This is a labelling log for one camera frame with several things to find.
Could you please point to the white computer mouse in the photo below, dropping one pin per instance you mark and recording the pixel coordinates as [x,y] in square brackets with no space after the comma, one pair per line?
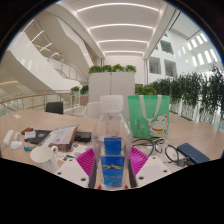
[16,144]

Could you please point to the white power strip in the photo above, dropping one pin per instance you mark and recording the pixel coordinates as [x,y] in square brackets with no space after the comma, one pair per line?
[8,137]

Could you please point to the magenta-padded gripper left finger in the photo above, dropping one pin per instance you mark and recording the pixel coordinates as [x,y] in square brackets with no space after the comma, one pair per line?
[71,171]

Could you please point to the glass railing with wooden handrail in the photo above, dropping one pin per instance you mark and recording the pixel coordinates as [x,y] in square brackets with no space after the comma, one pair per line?
[30,101]

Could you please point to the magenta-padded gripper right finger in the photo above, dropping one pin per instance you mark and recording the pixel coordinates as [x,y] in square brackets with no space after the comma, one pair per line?
[151,170]

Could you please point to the brown planter with plant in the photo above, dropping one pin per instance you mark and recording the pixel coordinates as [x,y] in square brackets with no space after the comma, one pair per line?
[84,98]

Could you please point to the black office chair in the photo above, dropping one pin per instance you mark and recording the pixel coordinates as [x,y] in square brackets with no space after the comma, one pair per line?
[54,107]

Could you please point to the small white label card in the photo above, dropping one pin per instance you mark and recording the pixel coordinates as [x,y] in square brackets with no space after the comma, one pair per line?
[30,134]

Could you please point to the row of green hedge plants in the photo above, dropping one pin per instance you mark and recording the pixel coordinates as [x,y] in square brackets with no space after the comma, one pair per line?
[193,90]

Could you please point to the red and black phone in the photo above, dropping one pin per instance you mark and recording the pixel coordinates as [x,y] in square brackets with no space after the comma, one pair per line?
[27,130]

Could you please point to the low planter with green plants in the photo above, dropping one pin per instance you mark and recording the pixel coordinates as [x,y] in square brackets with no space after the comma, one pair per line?
[145,90]

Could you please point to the small white paper note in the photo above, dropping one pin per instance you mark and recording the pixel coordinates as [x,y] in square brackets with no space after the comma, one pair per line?
[16,116]

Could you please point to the colourful sticker sheet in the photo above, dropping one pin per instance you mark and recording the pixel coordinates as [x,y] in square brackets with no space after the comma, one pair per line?
[78,151]

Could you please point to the white ceramic mug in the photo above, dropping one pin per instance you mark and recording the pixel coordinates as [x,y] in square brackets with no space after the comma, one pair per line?
[45,158]

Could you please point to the black rectangular box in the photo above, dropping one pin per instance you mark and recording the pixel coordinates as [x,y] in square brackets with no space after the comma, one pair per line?
[82,136]

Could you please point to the white cabinet topped with plants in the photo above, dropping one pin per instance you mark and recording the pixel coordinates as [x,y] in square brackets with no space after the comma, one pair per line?
[111,85]

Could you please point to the white chair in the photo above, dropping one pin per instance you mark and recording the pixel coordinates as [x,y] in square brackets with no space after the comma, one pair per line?
[94,110]

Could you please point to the black tablet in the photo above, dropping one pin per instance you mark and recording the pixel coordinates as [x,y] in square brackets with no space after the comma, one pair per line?
[41,137]

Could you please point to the ceiling light strips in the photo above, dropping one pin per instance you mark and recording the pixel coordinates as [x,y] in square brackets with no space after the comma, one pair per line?
[121,26]

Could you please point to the clear blue-label water bottle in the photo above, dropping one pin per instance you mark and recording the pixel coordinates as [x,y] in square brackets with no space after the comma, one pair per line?
[112,146]

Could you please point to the small teal box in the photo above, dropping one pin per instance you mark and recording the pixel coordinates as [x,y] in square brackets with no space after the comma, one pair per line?
[29,148]

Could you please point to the green cat-print tote bag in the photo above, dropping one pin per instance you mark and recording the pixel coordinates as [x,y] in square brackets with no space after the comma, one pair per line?
[148,115]

